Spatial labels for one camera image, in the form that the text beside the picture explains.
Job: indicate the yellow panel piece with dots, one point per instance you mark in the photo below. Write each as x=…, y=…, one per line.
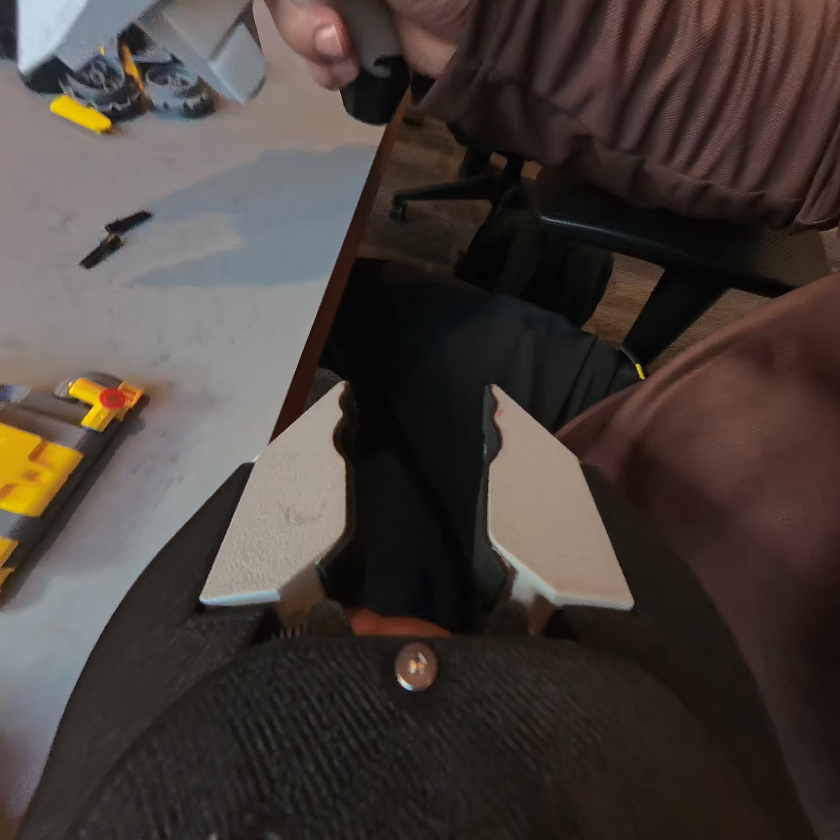
x=82, y=115

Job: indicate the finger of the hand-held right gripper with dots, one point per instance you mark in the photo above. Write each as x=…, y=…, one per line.
x=79, y=26

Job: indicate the yellow toy vehicle assembly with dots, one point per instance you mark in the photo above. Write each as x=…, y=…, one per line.
x=39, y=472

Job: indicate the black pin piece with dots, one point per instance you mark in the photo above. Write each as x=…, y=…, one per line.
x=129, y=221
x=100, y=251

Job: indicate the person's right forearm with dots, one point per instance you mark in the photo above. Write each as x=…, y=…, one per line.
x=623, y=98

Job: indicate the black swivel chair with casters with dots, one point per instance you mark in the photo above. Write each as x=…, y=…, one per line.
x=453, y=187

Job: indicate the black office chair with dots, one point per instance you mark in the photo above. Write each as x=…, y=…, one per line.
x=656, y=239

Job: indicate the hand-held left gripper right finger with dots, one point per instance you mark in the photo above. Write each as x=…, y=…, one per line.
x=551, y=518

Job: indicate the person's legs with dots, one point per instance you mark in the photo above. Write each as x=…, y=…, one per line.
x=459, y=367

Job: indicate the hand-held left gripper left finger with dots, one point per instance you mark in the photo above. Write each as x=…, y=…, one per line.
x=289, y=512

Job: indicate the grey desk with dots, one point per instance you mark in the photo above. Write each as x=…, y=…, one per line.
x=229, y=361

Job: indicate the person's right hand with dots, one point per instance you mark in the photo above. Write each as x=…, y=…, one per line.
x=308, y=39

